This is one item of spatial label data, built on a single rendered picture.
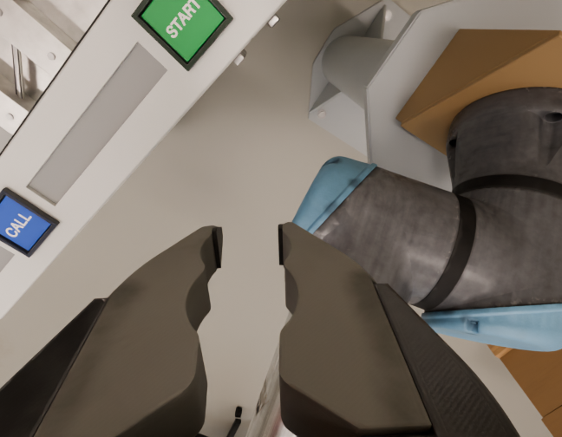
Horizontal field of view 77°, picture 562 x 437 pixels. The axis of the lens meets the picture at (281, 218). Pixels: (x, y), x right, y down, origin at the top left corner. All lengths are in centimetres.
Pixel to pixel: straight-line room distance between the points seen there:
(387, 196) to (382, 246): 4
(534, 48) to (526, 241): 16
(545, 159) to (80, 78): 41
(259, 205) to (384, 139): 98
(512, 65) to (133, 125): 35
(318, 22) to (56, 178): 104
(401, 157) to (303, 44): 83
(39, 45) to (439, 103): 41
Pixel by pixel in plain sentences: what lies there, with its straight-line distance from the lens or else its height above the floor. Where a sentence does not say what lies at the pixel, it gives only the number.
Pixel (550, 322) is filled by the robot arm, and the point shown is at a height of 110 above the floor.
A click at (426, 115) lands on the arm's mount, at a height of 88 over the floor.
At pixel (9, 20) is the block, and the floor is 91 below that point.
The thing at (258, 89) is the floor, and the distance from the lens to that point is 130.
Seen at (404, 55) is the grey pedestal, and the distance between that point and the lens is 50.
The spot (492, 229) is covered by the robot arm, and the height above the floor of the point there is 104.
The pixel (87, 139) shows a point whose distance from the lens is 38.
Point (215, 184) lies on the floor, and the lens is 141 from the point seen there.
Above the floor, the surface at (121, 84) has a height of 96.
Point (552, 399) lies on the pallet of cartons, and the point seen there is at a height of 41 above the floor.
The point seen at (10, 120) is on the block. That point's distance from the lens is 46.
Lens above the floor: 128
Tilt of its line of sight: 61 degrees down
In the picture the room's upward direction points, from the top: 173 degrees clockwise
